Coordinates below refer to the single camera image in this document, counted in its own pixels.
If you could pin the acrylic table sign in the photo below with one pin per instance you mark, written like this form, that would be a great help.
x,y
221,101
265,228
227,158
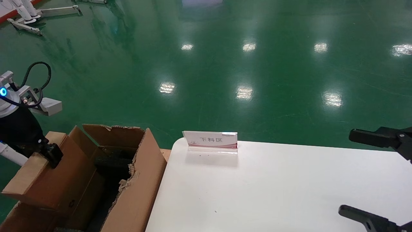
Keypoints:
x,y
210,141

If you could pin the small cardboard box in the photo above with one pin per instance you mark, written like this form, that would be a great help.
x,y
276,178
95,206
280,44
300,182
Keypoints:
x,y
54,187

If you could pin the large open cardboard box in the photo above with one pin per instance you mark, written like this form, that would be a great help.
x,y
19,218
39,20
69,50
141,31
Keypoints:
x,y
141,193

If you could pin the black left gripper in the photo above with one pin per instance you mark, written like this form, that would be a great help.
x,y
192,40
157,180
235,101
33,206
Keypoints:
x,y
19,132

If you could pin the grey camera mounting bracket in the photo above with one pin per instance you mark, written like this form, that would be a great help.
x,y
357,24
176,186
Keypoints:
x,y
27,93

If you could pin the white pipe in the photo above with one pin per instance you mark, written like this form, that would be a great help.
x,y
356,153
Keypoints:
x,y
13,156

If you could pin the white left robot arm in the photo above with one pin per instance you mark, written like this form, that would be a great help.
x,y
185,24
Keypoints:
x,y
6,103

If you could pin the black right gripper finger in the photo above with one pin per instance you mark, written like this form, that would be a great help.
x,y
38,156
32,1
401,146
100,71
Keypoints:
x,y
373,137
373,222

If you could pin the short grey metal floor frame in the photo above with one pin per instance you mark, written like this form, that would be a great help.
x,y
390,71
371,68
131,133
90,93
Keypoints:
x,y
24,26

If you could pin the grey metal frame edge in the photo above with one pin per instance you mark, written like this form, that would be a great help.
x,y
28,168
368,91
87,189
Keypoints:
x,y
93,1

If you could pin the white metal frame on floor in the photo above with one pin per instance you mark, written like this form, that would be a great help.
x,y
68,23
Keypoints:
x,y
48,107

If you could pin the long grey metal floor frame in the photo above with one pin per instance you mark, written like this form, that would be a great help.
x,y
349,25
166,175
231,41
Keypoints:
x,y
61,11

